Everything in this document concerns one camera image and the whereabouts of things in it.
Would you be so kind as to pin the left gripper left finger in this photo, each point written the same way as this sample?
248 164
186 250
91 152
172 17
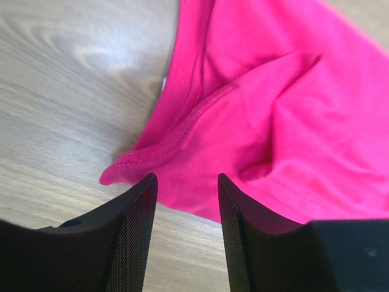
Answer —
105 249

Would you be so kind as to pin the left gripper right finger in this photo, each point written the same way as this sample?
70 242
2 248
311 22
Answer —
263 250

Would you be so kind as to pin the magenta t-shirt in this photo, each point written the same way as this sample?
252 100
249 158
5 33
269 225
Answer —
284 97

